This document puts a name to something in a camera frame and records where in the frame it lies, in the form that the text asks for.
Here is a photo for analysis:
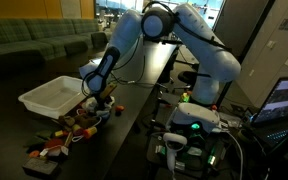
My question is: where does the orange red ball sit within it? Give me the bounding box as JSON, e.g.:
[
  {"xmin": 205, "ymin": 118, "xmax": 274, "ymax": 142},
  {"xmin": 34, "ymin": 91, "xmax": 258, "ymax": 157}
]
[{"xmin": 114, "ymin": 104, "xmax": 126, "ymax": 114}]

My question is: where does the white thick cable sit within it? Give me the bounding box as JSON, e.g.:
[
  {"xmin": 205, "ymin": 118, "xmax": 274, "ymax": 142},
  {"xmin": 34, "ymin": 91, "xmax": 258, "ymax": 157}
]
[{"xmin": 216, "ymin": 129, "xmax": 245, "ymax": 180}]

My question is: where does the brown plush toy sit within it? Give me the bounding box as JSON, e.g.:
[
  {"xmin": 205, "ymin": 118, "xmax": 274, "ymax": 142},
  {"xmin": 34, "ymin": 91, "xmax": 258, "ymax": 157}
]
[{"xmin": 57, "ymin": 114, "xmax": 76, "ymax": 127}]

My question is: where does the black office chair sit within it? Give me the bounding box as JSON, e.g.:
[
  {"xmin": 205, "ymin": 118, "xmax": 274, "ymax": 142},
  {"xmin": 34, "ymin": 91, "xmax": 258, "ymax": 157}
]
[{"xmin": 176, "ymin": 70, "xmax": 199, "ymax": 89}]

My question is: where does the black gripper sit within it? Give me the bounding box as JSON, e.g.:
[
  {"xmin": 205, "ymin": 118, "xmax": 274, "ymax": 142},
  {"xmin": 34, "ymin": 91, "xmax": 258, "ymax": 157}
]
[{"xmin": 94, "ymin": 92, "xmax": 111, "ymax": 108}]

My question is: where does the open laptop blue keyboard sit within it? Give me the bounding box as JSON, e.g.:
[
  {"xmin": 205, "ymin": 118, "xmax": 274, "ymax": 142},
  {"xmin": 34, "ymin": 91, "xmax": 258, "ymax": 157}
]
[{"xmin": 249, "ymin": 76, "xmax": 288, "ymax": 144}]

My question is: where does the black eraser block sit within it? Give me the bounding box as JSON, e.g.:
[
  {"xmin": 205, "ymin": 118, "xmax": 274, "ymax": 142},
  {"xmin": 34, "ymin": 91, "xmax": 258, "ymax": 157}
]
[{"xmin": 21, "ymin": 156, "xmax": 60, "ymax": 177}]

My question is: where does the dark upholstered ottoman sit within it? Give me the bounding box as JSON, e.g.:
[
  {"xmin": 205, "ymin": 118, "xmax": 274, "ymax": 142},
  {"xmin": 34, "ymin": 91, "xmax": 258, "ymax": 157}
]
[
  {"xmin": 63, "ymin": 40, "xmax": 89, "ymax": 56},
  {"xmin": 0, "ymin": 49, "xmax": 46, "ymax": 76},
  {"xmin": 90, "ymin": 31, "xmax": 109, "ymax": 50}
]

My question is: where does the white wall switch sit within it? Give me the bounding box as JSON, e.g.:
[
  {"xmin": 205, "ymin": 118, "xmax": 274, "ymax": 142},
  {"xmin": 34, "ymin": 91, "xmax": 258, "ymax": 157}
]
[{"xmin": 266, "ymin": 40, "xmax": 277, "ymax": 51}]

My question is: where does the small orange disc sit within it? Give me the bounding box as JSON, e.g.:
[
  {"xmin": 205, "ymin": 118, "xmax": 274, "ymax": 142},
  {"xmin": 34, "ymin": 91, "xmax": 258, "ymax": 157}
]
[{"xmin": 28, "ymin": 149, "xmax": 41, "ymax": 159}]

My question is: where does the thin wooden stick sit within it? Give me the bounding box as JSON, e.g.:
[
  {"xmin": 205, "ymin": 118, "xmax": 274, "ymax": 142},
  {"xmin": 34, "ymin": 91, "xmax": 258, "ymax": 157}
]
[{"xmin": 65, "ymin": 131, "xmax": 74, "ymax": 148}]

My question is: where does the small white tag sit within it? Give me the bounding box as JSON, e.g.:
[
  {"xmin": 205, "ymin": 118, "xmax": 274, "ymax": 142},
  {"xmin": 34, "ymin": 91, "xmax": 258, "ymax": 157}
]
[{"xmin": 60, "ymin": 145, "xmax": 70, "ymax": 156}]

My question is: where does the green plaid couch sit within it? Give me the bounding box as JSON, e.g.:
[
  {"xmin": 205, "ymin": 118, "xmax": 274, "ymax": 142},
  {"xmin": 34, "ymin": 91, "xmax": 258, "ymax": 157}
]
[{"xmin": 0, "ymin": 18, "xmax": 109, "ymax": 80}]

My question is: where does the yellow orange cup toy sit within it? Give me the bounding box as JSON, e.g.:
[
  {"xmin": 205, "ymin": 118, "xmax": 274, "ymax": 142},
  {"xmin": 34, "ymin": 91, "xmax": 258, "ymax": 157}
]
[{"xmin": 82, "ymin": 126, "xmax": 99, "ymax": 140}]

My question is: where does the black electronics box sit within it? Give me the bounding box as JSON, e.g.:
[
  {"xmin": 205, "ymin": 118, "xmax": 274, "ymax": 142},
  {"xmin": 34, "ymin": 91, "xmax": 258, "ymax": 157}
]
[{"xmin": 146, "ymin": 132, "xmax": 226, "ymax": 180}]

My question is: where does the white plastic storage bin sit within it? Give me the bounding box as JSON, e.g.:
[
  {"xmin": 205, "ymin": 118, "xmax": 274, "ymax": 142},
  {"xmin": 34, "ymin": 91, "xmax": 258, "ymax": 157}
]
[{"xmin": 17, "ymin": 75, "xmax": 89, "ymax": 120}]

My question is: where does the grey wall sign plate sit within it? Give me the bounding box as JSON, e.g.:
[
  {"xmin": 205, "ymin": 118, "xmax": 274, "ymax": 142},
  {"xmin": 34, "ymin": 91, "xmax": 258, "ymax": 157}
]
[{"xmin": 278, "ymin": 18, "xmax": 288, "ymax": 32}]

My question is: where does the yellow pink cylinder toy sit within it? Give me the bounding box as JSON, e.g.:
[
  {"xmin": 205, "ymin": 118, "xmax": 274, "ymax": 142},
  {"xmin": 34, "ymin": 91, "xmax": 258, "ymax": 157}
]
[{"xmin": 71, "ymin": 123, "xmax": 84, "ymax": 136}]

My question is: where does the white VR controller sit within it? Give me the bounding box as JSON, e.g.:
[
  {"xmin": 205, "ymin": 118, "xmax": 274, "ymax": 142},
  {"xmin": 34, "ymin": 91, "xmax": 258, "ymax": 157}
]
[{"xmin": 162, "ymin": 132, "xmax": 189, "ymax": 172}]

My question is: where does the green yellow small toy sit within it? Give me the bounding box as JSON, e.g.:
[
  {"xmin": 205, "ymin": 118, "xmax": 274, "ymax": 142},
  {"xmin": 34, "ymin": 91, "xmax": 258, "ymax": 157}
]
[{"xmin": 179, "ymin": 92, "xmax": 191, "ymax": 103}]

